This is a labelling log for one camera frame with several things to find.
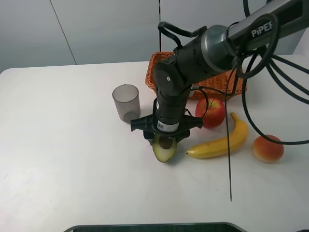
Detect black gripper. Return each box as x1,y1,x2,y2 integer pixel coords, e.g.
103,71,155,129
130,91,203,145

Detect halved avocado with pit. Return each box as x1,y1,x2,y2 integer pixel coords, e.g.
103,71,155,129
152,134,177,163

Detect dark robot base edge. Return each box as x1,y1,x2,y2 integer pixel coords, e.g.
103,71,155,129
65,222,245,232

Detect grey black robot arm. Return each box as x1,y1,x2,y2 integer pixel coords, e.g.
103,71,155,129
130,0,309,141

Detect orange wicker basket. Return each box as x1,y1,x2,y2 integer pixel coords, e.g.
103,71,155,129
145,52,243,101

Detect red apple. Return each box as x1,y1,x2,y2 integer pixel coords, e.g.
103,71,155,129
195,98,225,129

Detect grey translucent plastic cup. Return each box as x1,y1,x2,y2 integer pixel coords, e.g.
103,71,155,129
112,84,140,123

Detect yellow banana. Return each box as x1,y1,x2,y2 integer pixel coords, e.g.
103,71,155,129
186,112,249,159

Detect orange peach fruit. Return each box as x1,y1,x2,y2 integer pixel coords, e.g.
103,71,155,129
252,136,284,163

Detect thin black hanging cable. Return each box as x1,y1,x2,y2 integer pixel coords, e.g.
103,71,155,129
223,65,238,202

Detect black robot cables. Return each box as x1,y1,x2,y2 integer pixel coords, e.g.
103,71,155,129
157,0,309,146

